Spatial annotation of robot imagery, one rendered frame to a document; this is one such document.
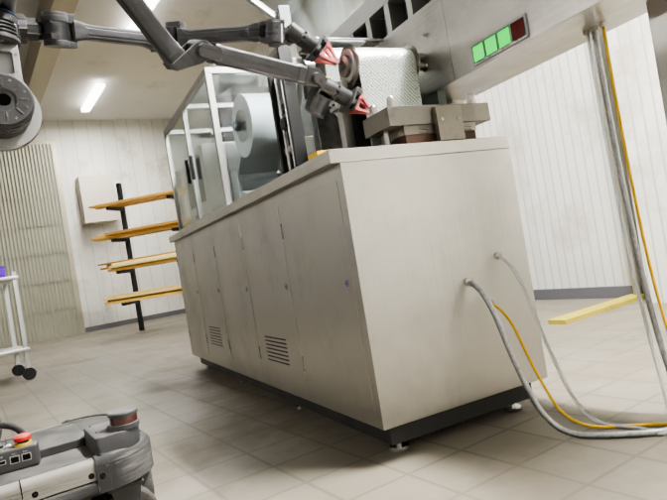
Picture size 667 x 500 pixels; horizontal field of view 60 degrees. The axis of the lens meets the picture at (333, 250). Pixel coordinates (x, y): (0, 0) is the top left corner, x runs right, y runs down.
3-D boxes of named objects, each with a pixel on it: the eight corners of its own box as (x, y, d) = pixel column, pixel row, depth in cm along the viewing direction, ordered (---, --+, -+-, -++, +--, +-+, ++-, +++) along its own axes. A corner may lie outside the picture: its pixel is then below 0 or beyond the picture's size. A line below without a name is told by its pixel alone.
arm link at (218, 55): (200, 38, 159) (186, 38, 168) (198, 60, 160) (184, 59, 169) (329, 70, 184) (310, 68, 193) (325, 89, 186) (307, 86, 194)
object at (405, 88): (367, 127, 198) (359, 73, 198) (424, 124, 208) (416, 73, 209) (368, 127, 198) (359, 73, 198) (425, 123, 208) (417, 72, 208)
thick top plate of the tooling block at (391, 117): (365, 138, 192) (362, 120, 193) (461, 132, 210) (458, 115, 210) (390, 125, 178) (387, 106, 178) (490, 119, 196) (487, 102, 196)
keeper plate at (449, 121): (437, 141, 185) (431, 107, 185) (462, 140, 190) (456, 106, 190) (442, 139, 183) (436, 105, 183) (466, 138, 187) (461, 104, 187)
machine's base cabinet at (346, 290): (194, 369, 388) (173, 242, 389) (283, 348, 417) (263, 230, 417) (387, 467, 162) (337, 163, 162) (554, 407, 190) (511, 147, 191)
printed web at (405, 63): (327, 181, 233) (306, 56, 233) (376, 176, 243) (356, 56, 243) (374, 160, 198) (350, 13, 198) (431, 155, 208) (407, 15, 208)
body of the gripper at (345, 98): (356, 105, 191) (337, 94, 188) (342, 114, 200) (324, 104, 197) (362, 88, 192) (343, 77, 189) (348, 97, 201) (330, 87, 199)
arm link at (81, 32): (163, 58, 216) (161, 29, 214) (185, 54, 207) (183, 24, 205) (39, 47, 183) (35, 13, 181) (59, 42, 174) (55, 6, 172)
